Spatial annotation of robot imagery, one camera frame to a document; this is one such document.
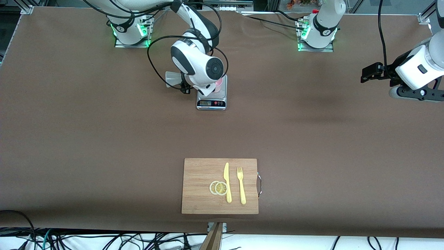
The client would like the translucent sauce bottle orange cap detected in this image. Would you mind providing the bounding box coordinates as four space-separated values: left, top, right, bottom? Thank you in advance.
165 71 189 89

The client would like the silver digital kitchen scale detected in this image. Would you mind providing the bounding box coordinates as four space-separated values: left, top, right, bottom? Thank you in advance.
196 75 228 111

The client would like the colourful toy food pile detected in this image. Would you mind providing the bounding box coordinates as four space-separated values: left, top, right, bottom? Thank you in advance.
286 0 319 9

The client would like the bamboo cutting board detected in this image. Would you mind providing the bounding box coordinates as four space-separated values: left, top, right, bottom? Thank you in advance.
181 158 263 215

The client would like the yellow plastic knife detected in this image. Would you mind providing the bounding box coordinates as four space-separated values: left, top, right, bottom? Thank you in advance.
223 162 232 203

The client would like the yellow plastic fork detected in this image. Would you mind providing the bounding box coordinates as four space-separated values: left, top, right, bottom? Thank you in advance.
237 167 247 205

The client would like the wooden support beam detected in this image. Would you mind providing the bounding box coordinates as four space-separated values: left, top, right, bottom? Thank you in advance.
199 222 224 250

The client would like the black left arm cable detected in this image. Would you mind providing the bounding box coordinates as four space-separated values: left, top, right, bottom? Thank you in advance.
377 0 388 68

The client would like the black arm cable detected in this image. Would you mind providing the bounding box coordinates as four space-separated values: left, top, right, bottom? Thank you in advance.
377 0 388 68
147 0 229 91

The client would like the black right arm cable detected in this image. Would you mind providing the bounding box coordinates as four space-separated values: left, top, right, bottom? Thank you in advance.
147 0 229 91

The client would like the black table power cable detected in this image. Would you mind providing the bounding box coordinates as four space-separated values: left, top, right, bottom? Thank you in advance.
238 10 307 32

